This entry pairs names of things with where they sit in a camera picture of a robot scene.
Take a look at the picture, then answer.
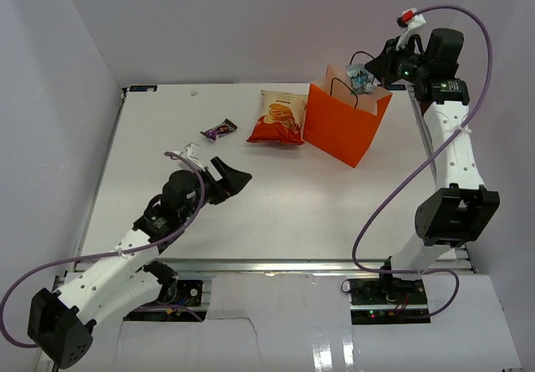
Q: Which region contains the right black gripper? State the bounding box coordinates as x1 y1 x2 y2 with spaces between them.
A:
366 35 432 85

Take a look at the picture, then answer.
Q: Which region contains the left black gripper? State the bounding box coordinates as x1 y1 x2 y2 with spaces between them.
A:
180 156 250 222

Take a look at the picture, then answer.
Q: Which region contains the silver candy wrapper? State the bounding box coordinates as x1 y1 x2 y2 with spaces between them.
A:
346 64 375 94

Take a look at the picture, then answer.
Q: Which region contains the purple M&M's packet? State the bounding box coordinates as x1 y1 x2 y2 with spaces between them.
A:
200 119 237 142

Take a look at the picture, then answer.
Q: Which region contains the orange chips bag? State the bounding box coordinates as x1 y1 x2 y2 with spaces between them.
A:
247 90 308 145

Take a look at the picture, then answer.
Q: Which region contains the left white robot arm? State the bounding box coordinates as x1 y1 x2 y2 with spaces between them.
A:
28 153 252 369

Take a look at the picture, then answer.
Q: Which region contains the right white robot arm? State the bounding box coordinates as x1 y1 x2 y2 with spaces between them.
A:
365 28 500 304

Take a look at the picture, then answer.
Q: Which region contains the orange paper bag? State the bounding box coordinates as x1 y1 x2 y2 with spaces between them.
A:
302 64 392 168

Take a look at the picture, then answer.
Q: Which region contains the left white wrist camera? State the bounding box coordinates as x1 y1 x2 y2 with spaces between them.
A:
178 142 203 171

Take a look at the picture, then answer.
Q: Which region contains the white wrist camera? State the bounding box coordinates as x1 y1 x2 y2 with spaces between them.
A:
395 8 426 51
178 142 203 171

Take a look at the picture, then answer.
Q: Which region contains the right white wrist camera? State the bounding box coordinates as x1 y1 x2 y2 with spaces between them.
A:
395 8 426 51

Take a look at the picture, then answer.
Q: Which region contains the aluminium table frame rail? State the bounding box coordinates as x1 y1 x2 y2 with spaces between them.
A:
160 258 383 273

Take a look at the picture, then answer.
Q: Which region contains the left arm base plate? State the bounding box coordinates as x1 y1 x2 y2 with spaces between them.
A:
123 280 206 323

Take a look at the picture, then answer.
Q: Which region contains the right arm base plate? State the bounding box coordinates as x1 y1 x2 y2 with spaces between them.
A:
340 278 431 326

